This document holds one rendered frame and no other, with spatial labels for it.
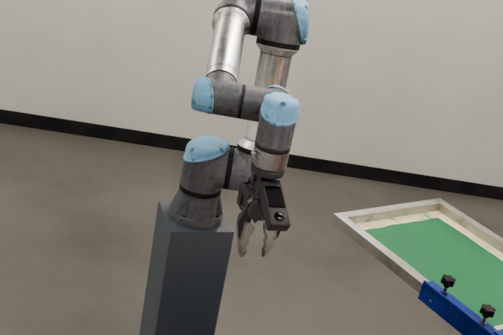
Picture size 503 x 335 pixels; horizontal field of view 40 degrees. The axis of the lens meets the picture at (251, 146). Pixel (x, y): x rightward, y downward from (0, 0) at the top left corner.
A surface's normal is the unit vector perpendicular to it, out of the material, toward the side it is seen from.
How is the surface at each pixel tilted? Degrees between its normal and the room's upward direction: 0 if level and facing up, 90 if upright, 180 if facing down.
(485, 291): 0
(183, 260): 90
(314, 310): 0
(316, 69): 90
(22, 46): 90
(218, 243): 90
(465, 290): 0
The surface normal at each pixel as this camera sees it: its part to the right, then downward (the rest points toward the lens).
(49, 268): 0.18, -0.91
